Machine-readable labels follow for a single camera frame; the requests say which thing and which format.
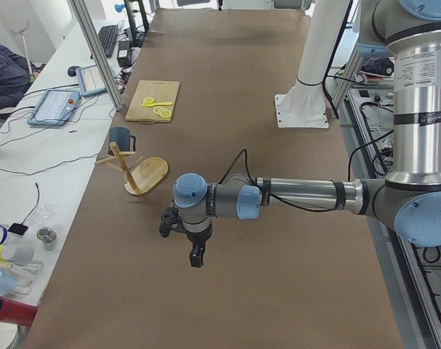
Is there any wooden cutting board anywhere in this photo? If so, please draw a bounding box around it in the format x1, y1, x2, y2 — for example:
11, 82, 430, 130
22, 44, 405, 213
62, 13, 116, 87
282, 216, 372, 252
125, 80, 180, 123

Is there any blue mug yellow inside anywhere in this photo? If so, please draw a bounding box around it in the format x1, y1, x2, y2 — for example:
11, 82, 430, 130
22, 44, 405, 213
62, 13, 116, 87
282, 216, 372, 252
108, 127, 137, 156

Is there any light blue cup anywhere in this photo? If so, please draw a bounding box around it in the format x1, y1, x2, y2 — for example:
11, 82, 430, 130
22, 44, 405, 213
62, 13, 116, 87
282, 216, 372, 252
0, 269, 17, 296

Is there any blue teach pendant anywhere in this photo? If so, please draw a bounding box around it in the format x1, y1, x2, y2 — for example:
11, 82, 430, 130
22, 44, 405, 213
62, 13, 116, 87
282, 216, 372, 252
76, 65, 107, 97
27, 89, 81, 127

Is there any brown table mat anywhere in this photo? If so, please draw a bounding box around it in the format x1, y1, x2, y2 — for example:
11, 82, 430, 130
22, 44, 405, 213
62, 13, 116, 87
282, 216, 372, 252
25, 9, 403, 348

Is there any wooden cup storage rack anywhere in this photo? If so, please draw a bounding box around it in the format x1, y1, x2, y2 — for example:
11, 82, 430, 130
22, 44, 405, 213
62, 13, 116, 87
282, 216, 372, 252
95, 141, 169, 196

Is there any near blue teach pendant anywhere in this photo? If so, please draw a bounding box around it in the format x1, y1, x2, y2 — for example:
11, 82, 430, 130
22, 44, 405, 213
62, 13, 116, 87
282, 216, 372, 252
27, 89, 81, 127

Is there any yellow plastic knife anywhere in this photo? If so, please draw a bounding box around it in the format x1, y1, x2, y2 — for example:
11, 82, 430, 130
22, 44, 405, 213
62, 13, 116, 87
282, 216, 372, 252
140, 102, 173, 107

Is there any small metal weight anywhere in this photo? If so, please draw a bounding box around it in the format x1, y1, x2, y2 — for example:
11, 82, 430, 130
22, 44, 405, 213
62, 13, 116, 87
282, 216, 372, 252
36, 227, 57, 244

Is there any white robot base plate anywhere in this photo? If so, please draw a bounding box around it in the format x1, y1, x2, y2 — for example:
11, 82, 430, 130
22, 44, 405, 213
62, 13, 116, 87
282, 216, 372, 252
275, 0, 352, 128

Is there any grey cup on tray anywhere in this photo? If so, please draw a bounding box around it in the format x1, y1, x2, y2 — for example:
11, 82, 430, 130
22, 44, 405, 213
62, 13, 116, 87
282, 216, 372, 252
1, 244, 34, 265

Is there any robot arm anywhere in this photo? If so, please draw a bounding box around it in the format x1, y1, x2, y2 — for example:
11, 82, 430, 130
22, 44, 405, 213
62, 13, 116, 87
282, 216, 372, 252
159, 1, 441, 268

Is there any aluminium frame post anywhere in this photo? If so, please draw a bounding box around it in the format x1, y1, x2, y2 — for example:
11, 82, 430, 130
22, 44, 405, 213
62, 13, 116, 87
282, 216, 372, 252
70, 0, 124, 111

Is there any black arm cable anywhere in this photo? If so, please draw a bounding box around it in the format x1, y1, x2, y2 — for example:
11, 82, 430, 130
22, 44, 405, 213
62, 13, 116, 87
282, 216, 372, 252
218, 0, 395, 212

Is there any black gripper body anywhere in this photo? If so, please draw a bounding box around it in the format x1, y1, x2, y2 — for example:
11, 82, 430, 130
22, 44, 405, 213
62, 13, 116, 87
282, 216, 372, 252
187, 227, 212, 254

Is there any far blue teach pendant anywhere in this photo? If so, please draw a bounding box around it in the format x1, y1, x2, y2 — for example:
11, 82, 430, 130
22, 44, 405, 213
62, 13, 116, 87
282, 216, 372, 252
76, 65, 107, 97

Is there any red bottle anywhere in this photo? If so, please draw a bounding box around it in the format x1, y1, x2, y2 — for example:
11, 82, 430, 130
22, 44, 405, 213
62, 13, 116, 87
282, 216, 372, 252
0, 297, 38, 327

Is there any black keyboard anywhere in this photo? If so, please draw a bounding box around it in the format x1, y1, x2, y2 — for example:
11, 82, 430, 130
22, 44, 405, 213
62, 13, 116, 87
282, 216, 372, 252
98, 25, 119, 57

